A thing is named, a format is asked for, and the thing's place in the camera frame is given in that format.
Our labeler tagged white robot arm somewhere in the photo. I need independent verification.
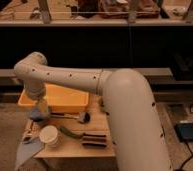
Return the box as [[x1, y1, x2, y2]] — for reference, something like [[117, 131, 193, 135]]
[[14, 52, 173, 171]]

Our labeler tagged white paper cup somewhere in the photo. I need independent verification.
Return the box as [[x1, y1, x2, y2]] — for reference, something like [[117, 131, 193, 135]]
[[39, 125, 59, 147]]

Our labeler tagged blue sponge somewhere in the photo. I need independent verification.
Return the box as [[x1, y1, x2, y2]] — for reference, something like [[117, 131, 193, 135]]
[[29, 108, 51, 122]]

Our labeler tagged yellow plastic bin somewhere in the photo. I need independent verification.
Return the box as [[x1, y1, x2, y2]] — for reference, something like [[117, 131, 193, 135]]
[[18, 84, 89, 113]]

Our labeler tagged grey cloth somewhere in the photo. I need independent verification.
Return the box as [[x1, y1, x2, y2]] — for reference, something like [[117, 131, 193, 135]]
[[14, 138, 44, 171]]

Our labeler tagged wooden table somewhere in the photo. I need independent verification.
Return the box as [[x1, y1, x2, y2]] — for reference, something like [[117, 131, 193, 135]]
[[24, 94, 116, 159]]

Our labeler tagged striped brown cloth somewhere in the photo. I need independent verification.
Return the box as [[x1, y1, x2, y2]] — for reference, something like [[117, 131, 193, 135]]
[[82, 133, 107, 148]]

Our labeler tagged black foot pedal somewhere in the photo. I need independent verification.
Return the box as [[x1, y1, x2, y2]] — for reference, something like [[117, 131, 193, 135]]
[[174, 122, 193, 142]]

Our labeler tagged brush with wooden handle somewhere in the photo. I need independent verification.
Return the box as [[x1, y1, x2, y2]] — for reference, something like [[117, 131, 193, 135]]
[[52, 112, 90, 124]]

